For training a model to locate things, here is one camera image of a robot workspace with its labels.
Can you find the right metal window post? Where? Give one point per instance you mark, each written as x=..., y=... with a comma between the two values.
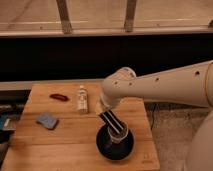
x=130, y=15

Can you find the left metal window post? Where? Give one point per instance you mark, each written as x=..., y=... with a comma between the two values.
x=64, y=16

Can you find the wooden table board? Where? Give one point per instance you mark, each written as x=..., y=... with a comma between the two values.
x=71, y=145

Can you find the red pen knife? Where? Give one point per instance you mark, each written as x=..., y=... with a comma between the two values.
x=59, y=97

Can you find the blue sponge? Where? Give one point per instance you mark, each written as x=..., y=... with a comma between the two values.
x=47, y=121

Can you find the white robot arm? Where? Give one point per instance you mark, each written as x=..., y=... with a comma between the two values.
x=192, y=85

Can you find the black plate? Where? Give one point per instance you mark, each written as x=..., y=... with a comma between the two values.
x=114, y=151

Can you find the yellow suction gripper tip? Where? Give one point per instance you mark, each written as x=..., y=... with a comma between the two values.
x=98, y=108

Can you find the metal window post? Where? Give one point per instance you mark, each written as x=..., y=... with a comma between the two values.
x=64, y=16
x=130, y=15

